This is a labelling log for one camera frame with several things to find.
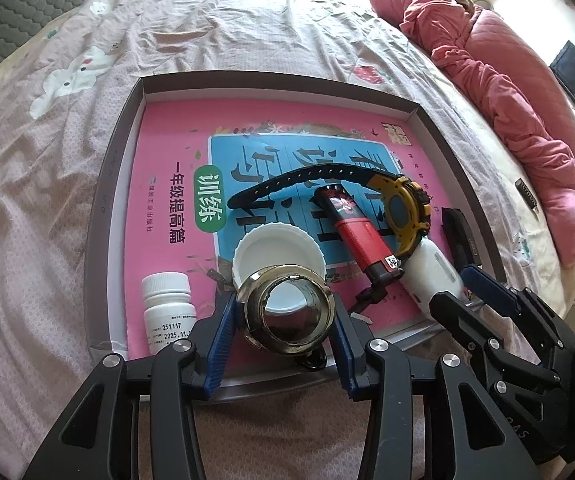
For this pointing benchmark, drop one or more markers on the black and gold lipstick case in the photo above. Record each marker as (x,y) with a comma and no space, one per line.
(460,239)

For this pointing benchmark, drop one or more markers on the pink patterned bed sheet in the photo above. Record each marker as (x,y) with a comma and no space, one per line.
(61,99)

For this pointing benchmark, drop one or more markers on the grey cardboard box tray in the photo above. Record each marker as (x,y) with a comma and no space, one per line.
(251,371)

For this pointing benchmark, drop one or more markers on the white earbuds case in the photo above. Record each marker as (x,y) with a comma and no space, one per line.
(428,271)

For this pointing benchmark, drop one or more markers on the pink and blue workbook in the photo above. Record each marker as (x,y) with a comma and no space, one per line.
(192,156)

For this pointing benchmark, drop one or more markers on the red and black lighter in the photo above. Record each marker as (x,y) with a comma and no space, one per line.
(373,256)

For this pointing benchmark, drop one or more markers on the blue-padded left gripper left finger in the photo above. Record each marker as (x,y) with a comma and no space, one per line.
(212,338)

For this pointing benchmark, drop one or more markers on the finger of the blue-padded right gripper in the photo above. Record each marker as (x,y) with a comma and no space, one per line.
(465,327)
(508,302)

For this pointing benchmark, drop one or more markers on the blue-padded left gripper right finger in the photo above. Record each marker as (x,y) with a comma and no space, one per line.
(349,338)

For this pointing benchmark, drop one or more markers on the black hair claw clip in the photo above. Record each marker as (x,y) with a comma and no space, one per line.
(316,359)

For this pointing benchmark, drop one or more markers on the white plastic jar lid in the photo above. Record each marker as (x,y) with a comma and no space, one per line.
(274,244)

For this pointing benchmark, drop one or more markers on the white pill bottle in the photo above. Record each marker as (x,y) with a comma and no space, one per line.
(169,313)

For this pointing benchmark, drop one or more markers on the shiny metal ring jar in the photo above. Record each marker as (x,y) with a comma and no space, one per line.
(297,333)

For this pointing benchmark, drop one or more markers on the pink quilted duvet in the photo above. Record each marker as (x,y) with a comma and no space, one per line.
(513,89)

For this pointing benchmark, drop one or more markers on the black and yellow wristwatch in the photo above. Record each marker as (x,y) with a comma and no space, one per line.
(407,206)

